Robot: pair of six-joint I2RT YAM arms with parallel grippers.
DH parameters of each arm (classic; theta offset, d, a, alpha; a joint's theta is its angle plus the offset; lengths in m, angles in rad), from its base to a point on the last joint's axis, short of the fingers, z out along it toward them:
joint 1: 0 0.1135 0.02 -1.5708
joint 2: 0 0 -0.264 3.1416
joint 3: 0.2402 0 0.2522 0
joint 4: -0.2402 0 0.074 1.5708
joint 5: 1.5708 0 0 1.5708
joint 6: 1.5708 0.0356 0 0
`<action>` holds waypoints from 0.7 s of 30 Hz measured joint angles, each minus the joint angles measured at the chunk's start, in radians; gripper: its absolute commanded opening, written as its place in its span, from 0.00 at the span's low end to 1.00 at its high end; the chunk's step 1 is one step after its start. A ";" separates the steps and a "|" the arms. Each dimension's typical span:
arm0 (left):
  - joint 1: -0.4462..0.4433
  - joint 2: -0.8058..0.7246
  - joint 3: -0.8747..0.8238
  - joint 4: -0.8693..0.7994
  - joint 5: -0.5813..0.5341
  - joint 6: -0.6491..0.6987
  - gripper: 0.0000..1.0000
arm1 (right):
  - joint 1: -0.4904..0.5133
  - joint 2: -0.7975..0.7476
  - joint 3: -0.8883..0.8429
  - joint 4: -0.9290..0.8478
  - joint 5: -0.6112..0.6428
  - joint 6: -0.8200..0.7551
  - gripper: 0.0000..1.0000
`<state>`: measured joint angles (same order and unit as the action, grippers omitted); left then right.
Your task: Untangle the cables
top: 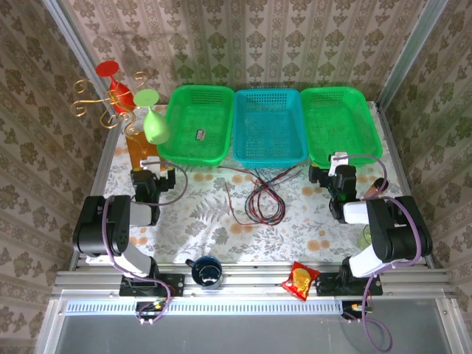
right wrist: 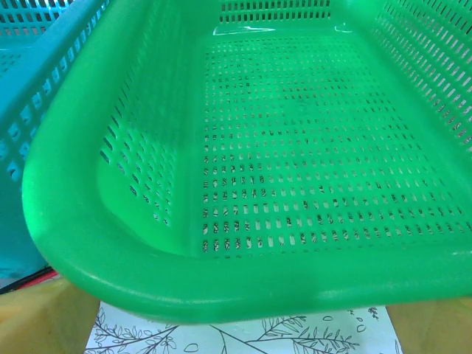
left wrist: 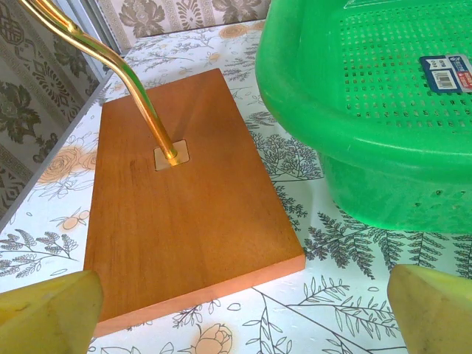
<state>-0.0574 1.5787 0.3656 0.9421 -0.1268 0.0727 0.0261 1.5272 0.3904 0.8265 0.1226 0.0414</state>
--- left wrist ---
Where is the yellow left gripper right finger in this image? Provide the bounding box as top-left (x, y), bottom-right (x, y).
top-left (386, 264), bottom-right (472, 354)

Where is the barcode label sticker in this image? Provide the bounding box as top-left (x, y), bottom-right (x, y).
top-left (419, 54), bottom-right (472, 93)

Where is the green plastic basket with label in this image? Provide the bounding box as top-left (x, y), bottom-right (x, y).
top-left (254, 0), bottom-right (472, 234)

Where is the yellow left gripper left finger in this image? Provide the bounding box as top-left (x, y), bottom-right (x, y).
top-left (0, 269), bottom-right (104, 354)

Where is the gold wire glass rack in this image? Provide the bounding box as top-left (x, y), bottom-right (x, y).
top-left (18, 0), bottom-right (181, 167)

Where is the wooden base board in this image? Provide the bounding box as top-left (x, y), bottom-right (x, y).
top-left (83, 68), bottom-right (307, 337)

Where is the floral tablecloth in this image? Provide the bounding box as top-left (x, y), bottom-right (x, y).
top-left (0, 18), bottom-right (472, 354)

